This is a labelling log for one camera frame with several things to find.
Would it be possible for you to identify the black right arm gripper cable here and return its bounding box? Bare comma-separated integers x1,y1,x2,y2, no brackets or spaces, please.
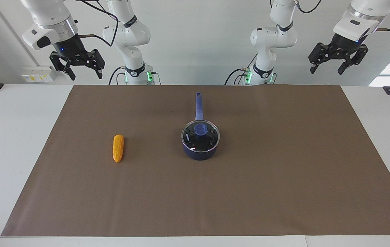
75,0,120,47

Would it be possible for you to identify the white wall socket box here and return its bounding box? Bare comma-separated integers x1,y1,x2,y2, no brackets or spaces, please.
21,70,57,83

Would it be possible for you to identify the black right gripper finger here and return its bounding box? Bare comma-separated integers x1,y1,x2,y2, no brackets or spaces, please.
50,51,76,82
85,49,106,80

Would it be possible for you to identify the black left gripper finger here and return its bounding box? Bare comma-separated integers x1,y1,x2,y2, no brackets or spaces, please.
308,42,333,74
338,45,369,75

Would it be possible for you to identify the glass lid with blue knob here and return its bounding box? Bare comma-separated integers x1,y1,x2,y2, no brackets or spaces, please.
181,120,220,152

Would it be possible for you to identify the brown table mat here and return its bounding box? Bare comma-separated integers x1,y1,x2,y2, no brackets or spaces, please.
1,85,390,237

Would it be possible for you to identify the black base power cable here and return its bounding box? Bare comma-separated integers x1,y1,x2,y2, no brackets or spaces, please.
224,53,278,86
108,67,161,85

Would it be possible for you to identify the dark blue saucepan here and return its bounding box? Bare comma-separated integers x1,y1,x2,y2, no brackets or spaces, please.
181,92,220,161

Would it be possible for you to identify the yellow toy corn cob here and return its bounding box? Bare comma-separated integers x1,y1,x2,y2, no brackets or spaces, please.
112,134,125,163

